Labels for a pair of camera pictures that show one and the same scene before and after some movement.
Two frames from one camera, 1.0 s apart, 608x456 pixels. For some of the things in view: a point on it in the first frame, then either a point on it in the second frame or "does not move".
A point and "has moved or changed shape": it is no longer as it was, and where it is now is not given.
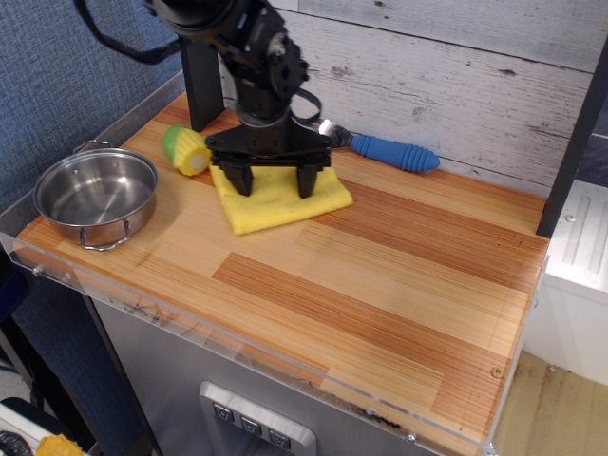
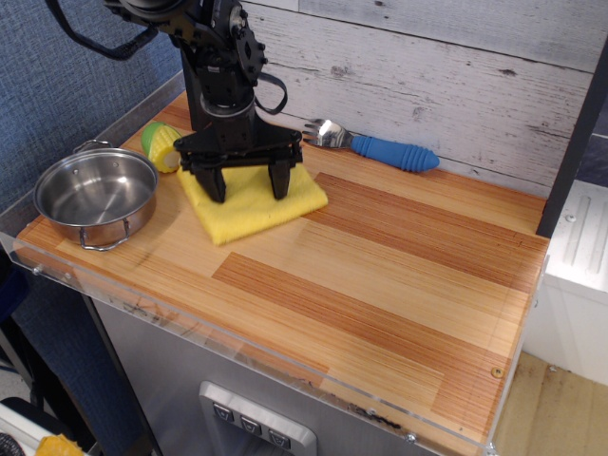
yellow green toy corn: [186, 150] has moved or changed shape
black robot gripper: [277, 144] -> [236, 139]
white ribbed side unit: [568, 328] does not move
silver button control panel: [234, 426] does not move
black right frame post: [568, 171] does not move
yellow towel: [275, 198] has moved or changed shape
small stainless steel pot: [98, 193] does not move
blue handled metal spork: [398, 155] does not move
